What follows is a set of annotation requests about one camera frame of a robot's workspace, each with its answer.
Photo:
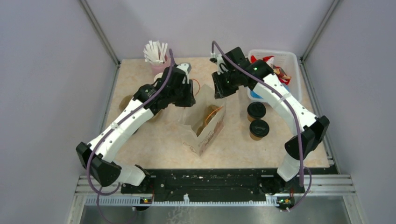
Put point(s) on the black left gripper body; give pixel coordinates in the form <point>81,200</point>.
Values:
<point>182,96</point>

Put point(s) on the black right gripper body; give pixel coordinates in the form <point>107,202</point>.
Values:
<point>231,81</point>

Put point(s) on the cream paper takeout bag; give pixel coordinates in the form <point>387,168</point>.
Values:
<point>192,117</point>

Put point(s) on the black cup lid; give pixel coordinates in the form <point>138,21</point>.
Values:
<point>256,110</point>
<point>259,128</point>

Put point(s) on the brown paper coffee cup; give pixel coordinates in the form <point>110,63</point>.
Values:
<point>250,118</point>

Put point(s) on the brown pulp cup carrier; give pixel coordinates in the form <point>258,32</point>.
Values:
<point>124,102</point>

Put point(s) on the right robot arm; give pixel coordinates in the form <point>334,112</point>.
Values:
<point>236,70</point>

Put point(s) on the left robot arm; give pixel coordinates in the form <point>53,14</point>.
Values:
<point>97,156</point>

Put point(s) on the stack of brown paper cups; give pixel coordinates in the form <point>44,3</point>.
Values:
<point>158,76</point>

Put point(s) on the blue cartoon cloth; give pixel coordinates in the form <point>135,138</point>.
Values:
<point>255,96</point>

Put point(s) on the pink straw holder cup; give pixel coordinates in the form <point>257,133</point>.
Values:
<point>159,68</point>

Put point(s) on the red patterned cloth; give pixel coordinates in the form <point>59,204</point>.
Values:
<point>282,76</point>

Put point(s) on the white wrapped straws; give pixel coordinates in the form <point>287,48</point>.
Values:
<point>155,52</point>

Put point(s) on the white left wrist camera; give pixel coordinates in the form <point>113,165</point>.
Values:
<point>186,68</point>

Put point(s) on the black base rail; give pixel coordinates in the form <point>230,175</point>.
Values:
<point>214,185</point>

